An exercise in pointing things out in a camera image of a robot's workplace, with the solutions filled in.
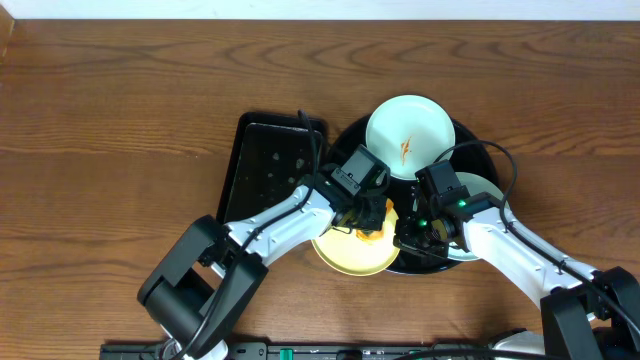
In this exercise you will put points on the round black serving tray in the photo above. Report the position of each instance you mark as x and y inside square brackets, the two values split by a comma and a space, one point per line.
[473, 159]

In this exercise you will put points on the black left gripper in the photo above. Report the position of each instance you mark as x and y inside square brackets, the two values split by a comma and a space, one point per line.
[367, 218]

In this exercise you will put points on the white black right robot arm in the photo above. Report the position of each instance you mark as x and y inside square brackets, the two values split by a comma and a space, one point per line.
[586, 313]

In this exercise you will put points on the yellow plastic plate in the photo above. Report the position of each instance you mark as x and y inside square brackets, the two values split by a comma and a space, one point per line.
[356, 253]

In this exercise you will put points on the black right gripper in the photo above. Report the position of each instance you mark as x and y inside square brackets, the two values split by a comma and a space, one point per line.
[404, 237]

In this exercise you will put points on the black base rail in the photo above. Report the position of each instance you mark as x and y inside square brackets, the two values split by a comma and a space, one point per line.
[263, 351]

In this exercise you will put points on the black rectangular water tray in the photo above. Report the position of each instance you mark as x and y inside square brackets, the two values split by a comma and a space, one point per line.
[269, 156]

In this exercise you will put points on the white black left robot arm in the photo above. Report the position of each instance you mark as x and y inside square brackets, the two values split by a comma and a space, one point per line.
[203, 284]

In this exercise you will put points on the pale green plate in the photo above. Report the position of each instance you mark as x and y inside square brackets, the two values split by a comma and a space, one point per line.
[408, 133]
[475, 184]

